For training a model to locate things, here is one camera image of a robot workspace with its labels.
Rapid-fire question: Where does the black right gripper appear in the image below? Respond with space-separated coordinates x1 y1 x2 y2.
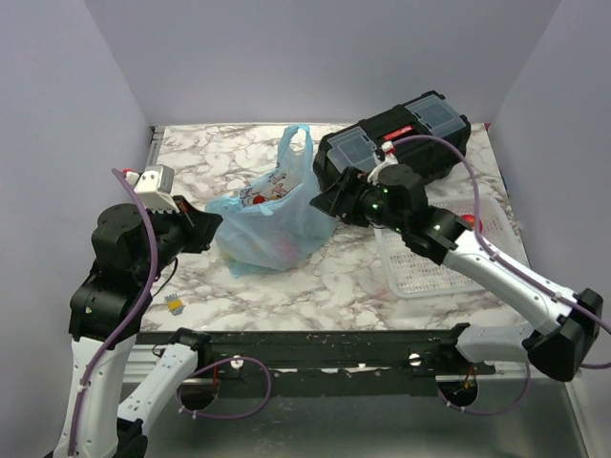
309 165 408 235

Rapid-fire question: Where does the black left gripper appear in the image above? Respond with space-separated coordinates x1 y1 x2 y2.
137 193 225 281

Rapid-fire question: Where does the light blue plastic bag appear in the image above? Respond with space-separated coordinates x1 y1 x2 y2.
205 124 337 278

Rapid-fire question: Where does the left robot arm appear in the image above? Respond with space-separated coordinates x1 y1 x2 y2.
51 196 222 457

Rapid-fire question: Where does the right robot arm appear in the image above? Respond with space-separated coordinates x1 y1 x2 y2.
310 165 602 382

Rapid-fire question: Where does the small fake fruit cluster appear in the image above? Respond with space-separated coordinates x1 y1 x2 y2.
239 183 288 207

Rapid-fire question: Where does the red fake apple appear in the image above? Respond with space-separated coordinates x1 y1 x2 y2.
461 214 484 233

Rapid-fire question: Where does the yellow hex key set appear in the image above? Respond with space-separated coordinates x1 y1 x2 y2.
165 294 184 316

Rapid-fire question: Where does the white perforated plastic basket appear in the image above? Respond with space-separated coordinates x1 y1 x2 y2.
374 196 528 299

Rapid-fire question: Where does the black plastic toolbox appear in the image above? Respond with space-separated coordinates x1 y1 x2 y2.
313 91 472 190

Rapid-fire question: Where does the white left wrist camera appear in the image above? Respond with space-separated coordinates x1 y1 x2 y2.
134 164 179 214

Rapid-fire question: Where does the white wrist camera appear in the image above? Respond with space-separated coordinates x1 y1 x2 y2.
134 164 179 214
367 141 398 184

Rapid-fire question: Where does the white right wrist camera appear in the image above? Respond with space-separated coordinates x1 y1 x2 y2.
367 141 398 184

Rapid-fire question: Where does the aluminium frame rail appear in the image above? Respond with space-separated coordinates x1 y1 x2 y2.
122 126 165 384

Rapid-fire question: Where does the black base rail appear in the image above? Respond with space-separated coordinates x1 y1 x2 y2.
97 323 497 397

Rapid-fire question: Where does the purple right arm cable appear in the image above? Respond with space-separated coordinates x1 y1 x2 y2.
381 135 611 415

